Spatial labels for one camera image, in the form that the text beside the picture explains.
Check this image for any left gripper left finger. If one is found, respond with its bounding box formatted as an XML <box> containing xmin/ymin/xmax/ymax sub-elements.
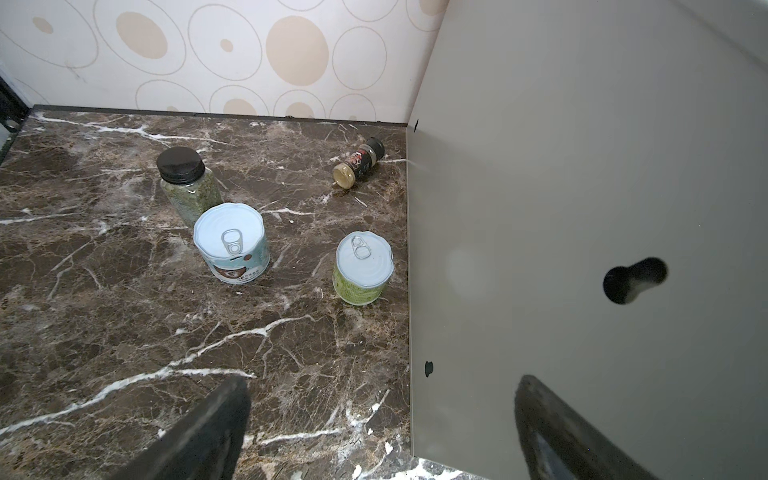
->
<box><xmin>112</xmin><ymin>376</ymin><xmax>251</xmax><ymax>479</ymax></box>

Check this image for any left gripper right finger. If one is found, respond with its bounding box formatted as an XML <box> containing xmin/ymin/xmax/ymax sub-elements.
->
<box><xmin>514</xmin><ymin>375</ymin><xmax>656</xmax><ymax>479</ymax></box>

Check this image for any teal label can left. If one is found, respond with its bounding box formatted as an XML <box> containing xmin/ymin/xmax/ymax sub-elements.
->
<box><xmin>193</xmin><ymin>203</ymin><xmax>270</xmax><ymax>285</ymax></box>

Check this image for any green label can behind cabinet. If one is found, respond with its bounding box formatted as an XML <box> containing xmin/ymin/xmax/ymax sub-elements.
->
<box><xmin>332</xmin><ymin>231</ymin><xmax>394</xmax><ymax>306</ymax></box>

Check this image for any small dark glass jar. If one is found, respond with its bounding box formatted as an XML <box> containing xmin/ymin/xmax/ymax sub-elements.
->
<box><xmin>156</xmin><ymin>146</ymin><xmax>223</xmax><ymax>229</ymax></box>

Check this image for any grey metal cabinet box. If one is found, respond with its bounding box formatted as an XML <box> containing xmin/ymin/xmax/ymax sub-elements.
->
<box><xmin>407</xmin><ymin>1</ymin><xmax>767</xmax><ymax>479</ymax></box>

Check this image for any small spice bottle lying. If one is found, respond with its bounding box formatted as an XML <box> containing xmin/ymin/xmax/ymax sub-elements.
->
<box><xmin>332</xmin><ymin>137</ymin><xmax>385</xmax><ymax>190</ymax></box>

